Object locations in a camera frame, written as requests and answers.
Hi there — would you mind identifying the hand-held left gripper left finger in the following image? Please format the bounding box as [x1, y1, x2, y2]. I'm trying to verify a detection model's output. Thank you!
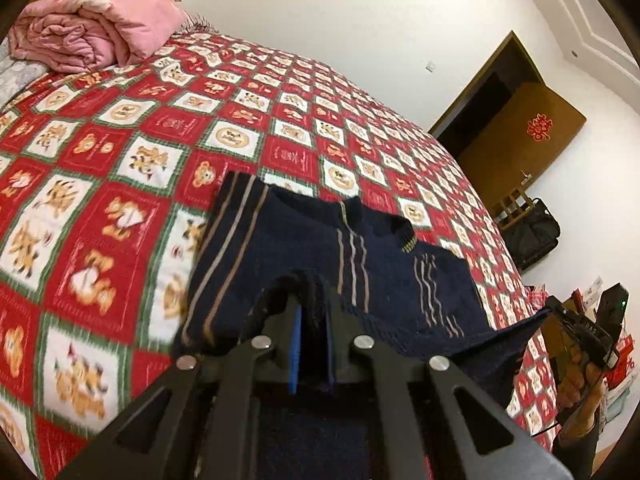
[55, 292, 303, 480]

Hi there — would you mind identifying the wooden chair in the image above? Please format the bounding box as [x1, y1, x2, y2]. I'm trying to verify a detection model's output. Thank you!
[492, 182, 538, 233]

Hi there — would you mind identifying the person's right hand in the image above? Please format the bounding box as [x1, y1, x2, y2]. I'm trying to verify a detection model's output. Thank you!
[555, 340, 608, 433]

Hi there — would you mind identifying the grey floral pillow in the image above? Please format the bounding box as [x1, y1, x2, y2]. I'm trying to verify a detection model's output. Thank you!
[0, 40, 48, 111]

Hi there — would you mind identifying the dark wooden door frame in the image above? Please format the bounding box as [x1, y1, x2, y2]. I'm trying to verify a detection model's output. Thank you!
[429, 30, 543, 161]

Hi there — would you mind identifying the folded pink quilt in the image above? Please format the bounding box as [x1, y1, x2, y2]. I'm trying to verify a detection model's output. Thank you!
[9, 0, 188, 73]

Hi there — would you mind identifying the brown wooden door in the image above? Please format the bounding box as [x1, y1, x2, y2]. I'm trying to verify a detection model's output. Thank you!
[457, 82, 587, 211]

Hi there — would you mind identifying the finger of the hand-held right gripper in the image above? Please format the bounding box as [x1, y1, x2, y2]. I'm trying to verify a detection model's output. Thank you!
[544, 296, 583, 333]

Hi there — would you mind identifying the red checkered bear bedspread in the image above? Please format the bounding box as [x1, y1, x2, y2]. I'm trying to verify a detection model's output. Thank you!
[0, 30, 556, 480]

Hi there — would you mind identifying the red paper door decoration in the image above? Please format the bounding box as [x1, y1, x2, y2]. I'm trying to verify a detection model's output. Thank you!
[524, 112, 551, 142]

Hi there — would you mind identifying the black bag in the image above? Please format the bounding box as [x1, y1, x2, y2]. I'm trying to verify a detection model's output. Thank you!
[502, 197, 561, 273]

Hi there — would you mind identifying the person's right forearm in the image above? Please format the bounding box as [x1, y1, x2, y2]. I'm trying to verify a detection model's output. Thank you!
[550, 410, 603, 480]

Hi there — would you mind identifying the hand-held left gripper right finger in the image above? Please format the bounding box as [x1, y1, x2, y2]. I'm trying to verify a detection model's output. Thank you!
[324, 300, 574, 480]

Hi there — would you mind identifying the navy patterned knit sweater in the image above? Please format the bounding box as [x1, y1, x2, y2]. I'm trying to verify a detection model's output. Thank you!
[172, 171, 553, 480]

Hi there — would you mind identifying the grey striped cloth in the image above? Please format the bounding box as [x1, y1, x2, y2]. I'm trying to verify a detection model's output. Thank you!
[170, 10, 221, 36]

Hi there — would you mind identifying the red white plastic bag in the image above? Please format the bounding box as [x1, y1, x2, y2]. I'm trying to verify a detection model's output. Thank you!
[525, 285, 549, 311]

